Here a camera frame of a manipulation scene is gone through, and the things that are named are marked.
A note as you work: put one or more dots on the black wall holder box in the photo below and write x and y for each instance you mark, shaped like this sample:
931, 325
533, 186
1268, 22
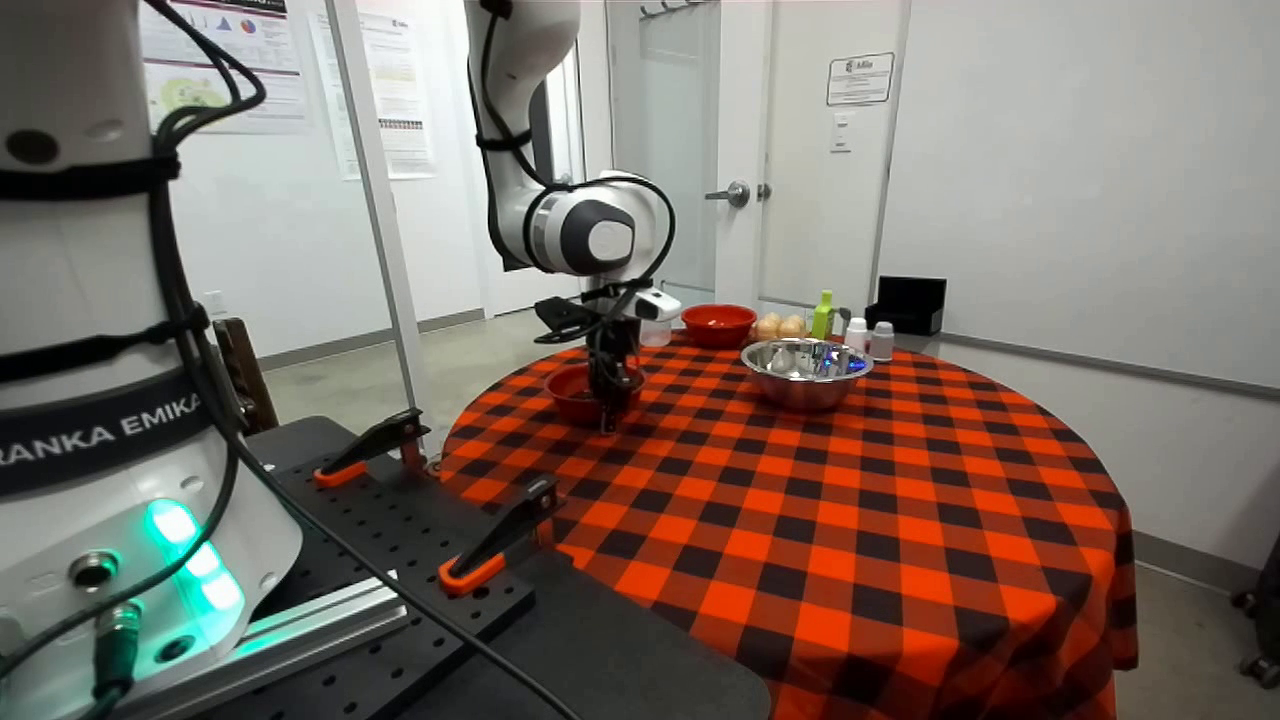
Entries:
913, 305

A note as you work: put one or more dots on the white wall sign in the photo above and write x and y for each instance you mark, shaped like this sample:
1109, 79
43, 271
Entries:
860, 81

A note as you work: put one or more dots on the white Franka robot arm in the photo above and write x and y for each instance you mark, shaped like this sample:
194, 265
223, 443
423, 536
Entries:
81, 265

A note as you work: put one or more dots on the large wall whiteboard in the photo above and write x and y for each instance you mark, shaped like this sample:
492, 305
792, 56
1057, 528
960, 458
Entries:
1095, 173

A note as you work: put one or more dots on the grey metal pole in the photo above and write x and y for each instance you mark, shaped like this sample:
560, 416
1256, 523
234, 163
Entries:
383, 201

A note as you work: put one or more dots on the colourful wall poster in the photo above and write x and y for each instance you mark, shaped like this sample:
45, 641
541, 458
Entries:
223, 62

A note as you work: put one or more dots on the small white bottle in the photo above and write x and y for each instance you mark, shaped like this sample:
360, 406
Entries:
856, 339

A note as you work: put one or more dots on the silver metal bowl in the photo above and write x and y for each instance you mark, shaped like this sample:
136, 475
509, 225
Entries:
805, 381

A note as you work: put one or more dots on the white paper notice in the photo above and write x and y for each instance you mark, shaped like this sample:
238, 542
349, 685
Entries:
392, 81

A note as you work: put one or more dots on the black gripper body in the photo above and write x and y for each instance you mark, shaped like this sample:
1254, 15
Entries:
595, 312

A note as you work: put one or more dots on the white door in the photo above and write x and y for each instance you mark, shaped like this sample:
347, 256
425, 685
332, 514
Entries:
741, 132

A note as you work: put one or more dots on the aluminium rail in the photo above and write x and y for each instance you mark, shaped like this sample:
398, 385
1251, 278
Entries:
305, 626

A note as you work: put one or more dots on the small grey shaker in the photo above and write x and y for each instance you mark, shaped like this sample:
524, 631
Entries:
880, 343

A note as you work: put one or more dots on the small green bottle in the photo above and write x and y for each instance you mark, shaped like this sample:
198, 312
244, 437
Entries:
826, 312

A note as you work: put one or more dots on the orange black plaid tablecloth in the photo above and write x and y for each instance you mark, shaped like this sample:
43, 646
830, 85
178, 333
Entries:
826, 534

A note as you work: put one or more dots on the black perforated robot table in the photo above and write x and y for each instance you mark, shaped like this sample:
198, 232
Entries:
403, 561

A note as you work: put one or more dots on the black rolling suitcase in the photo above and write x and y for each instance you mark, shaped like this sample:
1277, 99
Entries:
1262, 613

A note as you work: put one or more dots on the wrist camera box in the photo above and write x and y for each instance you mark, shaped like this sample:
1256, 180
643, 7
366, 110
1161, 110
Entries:
658, 301

